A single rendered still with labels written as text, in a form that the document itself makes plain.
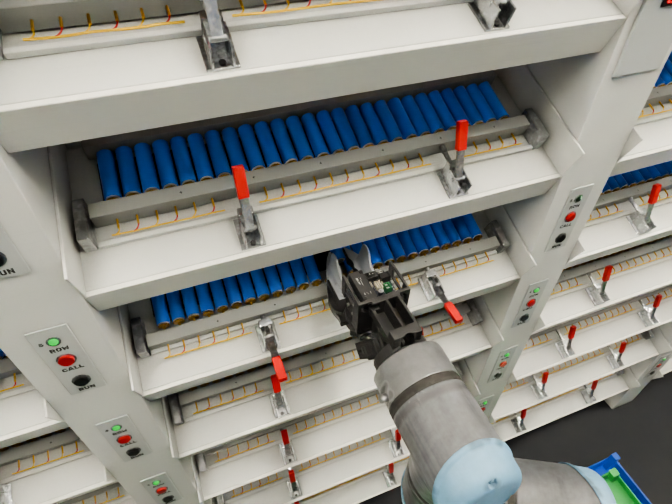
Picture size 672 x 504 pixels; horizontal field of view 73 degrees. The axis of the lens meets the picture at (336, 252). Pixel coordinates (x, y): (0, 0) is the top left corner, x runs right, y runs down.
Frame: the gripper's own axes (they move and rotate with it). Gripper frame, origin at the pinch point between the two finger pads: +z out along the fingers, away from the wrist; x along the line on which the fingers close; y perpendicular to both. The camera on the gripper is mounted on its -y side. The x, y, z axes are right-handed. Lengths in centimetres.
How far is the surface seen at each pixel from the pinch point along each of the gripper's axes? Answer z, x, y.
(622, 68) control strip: -8.3, -31.1, 28.0
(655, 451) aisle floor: -30, -100, -101
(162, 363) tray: -4.2, 28.1, -5.3
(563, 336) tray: -6, -58, -44
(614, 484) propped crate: -34, -72, -89
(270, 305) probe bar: -2.7, 12.0, -2.0
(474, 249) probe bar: -3.9, -22.1, -2.3
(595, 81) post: -7.1, -29.2, 26.2
